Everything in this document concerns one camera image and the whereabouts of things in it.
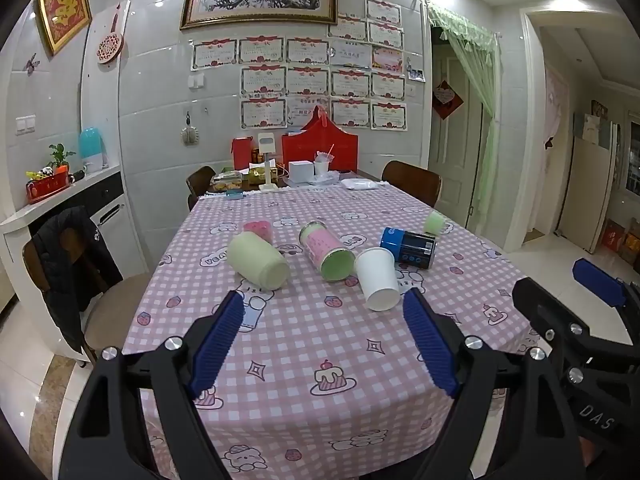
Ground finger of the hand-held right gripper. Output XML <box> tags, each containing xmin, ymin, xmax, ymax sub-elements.
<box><xmin>572</xmin><ymin>258</ymin><xmax>640</xmax><ymax>312</ymax></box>
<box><xmin>512</xmin><ymin>277</ymin><xmax>592</xmax><ymax>362</ymax></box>

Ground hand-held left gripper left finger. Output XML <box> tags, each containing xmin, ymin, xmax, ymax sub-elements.
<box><xmin>62</xmin><ymin>289</ymin><xmax>246</xmax><ymax>480</ymax></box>

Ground wall of award certificates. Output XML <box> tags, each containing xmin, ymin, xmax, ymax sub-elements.
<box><xmin>190</xmin><ymin>0</ymin><xmax>409</xmax><ymax>132</ymax></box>

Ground blue and white humidifier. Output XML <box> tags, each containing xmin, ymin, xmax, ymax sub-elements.
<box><xmin>79</xmin><ymin>127</ymin><xmax>105</xmax><ymax>175</ymax></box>

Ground pink plastic cup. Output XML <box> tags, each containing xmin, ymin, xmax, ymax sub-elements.
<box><xmin>243</xmin><ymin>219</ymin><xmax>275</xmax><ymax>244</ymax></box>

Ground blue and black cup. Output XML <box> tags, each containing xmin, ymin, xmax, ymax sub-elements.
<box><xmin>379</xmin><ymin>226</ymin><xmax>437</xmax><ymax>270</ymax></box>

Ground white door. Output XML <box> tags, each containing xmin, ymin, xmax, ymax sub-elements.
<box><xmin>429</xmin><ymin>55</ymin><xmax>483</xmax><ymax>228</ymax></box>

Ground small red box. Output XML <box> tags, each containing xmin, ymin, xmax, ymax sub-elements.
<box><xmin>230</xmin><ymin>138</ymin><xmax>254</xmax><ymax>170</ymax></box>

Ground gold framed red picture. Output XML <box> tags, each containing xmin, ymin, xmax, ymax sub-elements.
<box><xmin>36</xmin><ymin>0</ymin><xmax>93</xmax><ymax>57</ymax></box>

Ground large red gift bag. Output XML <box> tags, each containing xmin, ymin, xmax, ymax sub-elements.
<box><xmin>281</xmin><ymin>108</ymin><xmax>359</xmax><ymax>173</ymax></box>

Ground white plastic bag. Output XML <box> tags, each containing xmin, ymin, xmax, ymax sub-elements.
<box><xmin>341</xmin><ymin>177</ymin><xmax>382</xmax><ymax>192</ymax></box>

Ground small potted plant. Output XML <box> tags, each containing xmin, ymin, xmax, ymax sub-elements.
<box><xmin>47</xmin><ymin>143</ymin><xmax>77</xmax><ymax>176</ymax></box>

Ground small green cup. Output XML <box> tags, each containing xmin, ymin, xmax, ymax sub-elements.
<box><xmin>423</xmin><ymin>210</ymin><xmax>448</xmax><ymax>236</ymax></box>

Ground pink checked tablecloth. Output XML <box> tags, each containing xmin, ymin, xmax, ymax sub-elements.
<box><xmin>121</xmin><ymin>183</ymin><xmax>543</xmax><ymax>480</ymax></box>

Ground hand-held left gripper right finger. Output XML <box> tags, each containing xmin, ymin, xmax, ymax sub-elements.
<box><xmin>402</xmin><ymin>287</ymin><xmax>587</xmax><ymax>480</ymax></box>

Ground wooden chair with cushion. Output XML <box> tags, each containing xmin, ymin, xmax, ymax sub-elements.
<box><xmin>22</xmin><ymin>220</ymin><xmax>153</xmax><ymax>363</ymax></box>

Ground plastic cup with straw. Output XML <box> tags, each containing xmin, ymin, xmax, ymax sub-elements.
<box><xmin>313</xmin><ymin>144</ymin><xmax>336</xmax><ymax>177</ymax></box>

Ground white counter cabinet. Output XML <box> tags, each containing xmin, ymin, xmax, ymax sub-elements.
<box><xmin>0</xmin><ymin>160</ymin><xmax>151</xmax><ymax>311</ymax></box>

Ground brown wooden chair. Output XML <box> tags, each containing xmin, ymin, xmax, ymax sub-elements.
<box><xmin>185</xmin><ymin>165</ymin><xmax>217</xmax><ymax>212</ymax></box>
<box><xmin>381</xmin><ymin>160</ymin><xmax>443</xmax><ymax>209</ymax></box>

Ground red diamond door decoration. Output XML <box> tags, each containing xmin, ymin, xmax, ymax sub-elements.
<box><xmin>432</xmin><ymin>79</ymin><xmax>464</xmax><ymax>121</ymax></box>

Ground black jacket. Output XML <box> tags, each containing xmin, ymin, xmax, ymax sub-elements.
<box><xmin>32</xmin><ymin>205</ymin><xmax>124</xmax><ymax>353</ymax></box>

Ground white square box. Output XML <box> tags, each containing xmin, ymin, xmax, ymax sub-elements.
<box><xmin>288</xmin><ymin>160</ymin><xmax>316</xmax><ymax>184</ymax></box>

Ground clear food container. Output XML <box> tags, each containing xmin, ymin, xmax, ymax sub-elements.
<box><xmin>210</xmin><ymin>171</ymin><xmax>246</xmax><ymax>194</ymax></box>

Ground white paper cup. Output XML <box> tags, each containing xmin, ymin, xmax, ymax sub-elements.
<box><xmin>353</xmin><ymin>247</ymin><xmax>401</xmax><ymax>312</ymax></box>

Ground red tray box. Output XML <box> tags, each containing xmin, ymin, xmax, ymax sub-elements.
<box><xmin>25</xmin><ymin>167</ymin><xmax>71</xmax><ymax>205</ymax></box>

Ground white desk lamp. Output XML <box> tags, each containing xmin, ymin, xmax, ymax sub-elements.
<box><xmin>258</xmin><ymin>132</ymin><xmax>279</xmax><ymax>191</ymax></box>

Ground green lace curtain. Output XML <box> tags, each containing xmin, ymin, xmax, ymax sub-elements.
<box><xmin>414</xmin><ymin>0</ymin><xmax>501</xmax><ymax>231</ymax></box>

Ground white folded board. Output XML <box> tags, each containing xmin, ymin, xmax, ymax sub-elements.
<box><xmin>556</xmin><ymin>121</ymin><xmax>620</xmax><ymax>255</ymax></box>

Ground round red hanging ornament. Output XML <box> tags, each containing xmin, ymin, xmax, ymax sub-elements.
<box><xmin>96</xmin><ymin>1</ymin><xmax>125</xmax><ymax>67</ymax></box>

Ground green cup with pink label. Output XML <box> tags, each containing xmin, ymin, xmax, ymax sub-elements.
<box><xmin>298</xmin><ymin>221</ymin><xmax>356</xmax><ymax>282</ymax></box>

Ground red carton on floor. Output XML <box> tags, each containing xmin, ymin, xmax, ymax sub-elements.
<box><xmin>601</xmin><ymin>218</ymin><xmax>628</xmax><ymax>253</ymax></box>

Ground light green plastic cup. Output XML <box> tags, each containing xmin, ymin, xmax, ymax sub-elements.
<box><xmin>227</xmin><ymin>231</ymin><xmax>291</xmax><ymax>290</ymax></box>

